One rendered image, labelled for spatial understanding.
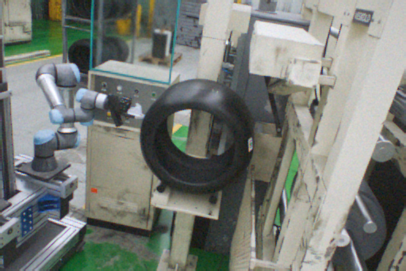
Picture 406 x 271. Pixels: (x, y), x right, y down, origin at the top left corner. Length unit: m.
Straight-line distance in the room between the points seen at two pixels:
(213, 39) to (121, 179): 1.30
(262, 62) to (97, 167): 1.73
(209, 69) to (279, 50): 0.73
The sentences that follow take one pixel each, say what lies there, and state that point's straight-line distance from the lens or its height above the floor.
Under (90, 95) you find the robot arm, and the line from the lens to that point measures 1.89.
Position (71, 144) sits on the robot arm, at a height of 0.87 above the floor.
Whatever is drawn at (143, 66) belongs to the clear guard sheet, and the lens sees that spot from 2.40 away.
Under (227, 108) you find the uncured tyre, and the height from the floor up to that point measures 1.41.
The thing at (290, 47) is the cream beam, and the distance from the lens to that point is 1.34.
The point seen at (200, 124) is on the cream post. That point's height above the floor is 1.15.
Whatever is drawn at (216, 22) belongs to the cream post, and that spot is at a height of 1.74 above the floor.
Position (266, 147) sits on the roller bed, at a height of 1.12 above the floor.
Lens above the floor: 1.92
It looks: 23 degrees down
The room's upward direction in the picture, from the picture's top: 10 degrees clockwise
